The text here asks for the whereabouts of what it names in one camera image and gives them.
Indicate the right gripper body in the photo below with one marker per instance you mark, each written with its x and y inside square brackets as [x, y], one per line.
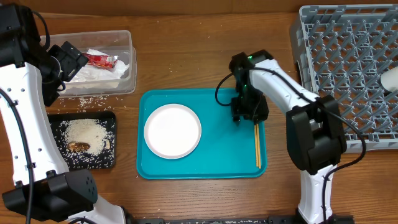
[254, 104]

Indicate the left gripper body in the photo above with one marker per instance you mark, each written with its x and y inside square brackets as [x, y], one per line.
[70, 61]

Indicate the wooden chopstick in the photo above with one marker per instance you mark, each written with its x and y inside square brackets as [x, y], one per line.
[259, 148]
[256, 138]

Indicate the white napkin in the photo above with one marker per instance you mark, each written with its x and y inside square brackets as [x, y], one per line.
[91, 73]

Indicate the red snack wrapper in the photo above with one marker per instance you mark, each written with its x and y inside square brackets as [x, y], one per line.
[102, 61]

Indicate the large white plate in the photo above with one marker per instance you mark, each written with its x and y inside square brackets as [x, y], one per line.
[172, 131]

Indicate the white rice pile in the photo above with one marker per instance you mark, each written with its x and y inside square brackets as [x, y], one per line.
[89, 131]

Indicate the brown food scrap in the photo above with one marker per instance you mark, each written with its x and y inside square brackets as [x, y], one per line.
[78, 146]

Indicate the white cup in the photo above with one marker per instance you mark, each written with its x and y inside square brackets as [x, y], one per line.
[389, 80]

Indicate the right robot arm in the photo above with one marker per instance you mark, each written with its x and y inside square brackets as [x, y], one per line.
[314, 132]

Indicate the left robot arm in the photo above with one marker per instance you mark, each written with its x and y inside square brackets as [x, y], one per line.
[33, 72]

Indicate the grey dishwasher rack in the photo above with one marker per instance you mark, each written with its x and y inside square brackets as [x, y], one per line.
[342, 51]

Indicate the clear plastic bin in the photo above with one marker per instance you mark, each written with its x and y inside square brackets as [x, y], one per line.
[113, 42]

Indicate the teal serving tray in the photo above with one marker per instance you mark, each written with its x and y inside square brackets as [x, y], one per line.
[225, 150]

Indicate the black tray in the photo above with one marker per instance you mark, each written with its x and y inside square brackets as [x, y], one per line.
[76, 161]

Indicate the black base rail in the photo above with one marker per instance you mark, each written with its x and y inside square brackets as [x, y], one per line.
[282, 219]

